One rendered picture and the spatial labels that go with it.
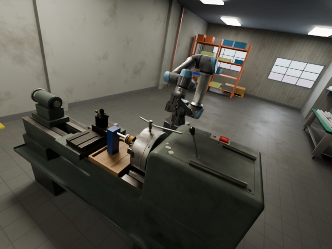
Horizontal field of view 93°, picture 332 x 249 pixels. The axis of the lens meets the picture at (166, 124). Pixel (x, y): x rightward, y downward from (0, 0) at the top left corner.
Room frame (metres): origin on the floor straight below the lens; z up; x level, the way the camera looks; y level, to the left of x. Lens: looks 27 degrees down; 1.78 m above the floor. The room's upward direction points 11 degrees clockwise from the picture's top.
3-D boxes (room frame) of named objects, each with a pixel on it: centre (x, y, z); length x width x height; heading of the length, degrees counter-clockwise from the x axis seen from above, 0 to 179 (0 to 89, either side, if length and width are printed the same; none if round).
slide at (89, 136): (1.15, 0.60, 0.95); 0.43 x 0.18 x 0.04; 157
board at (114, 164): (1.03, 0.34, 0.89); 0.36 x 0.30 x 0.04; 157
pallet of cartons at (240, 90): (8.67, -3.21, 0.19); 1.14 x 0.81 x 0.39; 63
